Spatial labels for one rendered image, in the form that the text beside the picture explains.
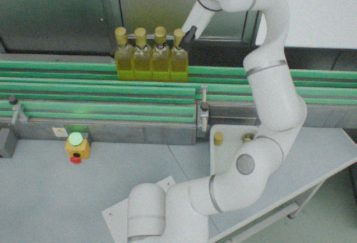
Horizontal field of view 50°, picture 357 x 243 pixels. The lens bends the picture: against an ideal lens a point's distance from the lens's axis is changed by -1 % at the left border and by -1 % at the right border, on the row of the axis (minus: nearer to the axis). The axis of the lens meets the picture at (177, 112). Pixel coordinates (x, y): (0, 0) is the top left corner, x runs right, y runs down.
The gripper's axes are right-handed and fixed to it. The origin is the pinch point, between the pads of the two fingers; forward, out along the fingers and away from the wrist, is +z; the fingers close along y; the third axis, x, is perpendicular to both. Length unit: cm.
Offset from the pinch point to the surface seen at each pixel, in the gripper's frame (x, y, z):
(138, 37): -13.2, -0.8, 11.3
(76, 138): -17, 22, 46
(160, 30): -8.5, -4.0, 7.4
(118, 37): -18.4, 1.2, 13.6
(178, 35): -3.3, -5.5, 7.0
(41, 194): -17, 41, 58
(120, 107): -8.2, 11.5, 31.0
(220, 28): 6.9, -23.7, 13.0
